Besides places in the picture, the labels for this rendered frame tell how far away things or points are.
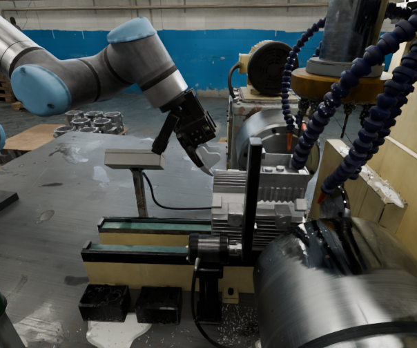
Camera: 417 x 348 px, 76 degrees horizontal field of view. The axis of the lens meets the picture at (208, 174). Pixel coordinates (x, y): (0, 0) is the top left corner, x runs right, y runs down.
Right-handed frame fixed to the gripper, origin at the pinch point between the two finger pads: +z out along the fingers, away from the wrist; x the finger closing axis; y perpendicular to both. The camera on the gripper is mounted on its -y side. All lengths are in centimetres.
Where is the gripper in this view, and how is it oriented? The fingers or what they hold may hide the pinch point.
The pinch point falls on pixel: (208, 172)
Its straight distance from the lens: 68.4
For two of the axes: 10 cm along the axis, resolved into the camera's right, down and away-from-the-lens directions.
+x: 0.4, -4.8, 8.8
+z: 5.0, 7.7, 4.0
